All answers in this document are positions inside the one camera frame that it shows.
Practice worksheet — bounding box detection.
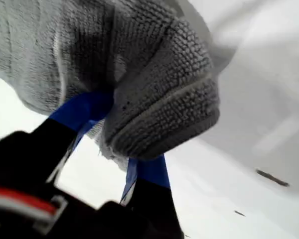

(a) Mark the grey striped towel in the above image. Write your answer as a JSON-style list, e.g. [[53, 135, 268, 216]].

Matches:
[[0, 0, 237, 172]]

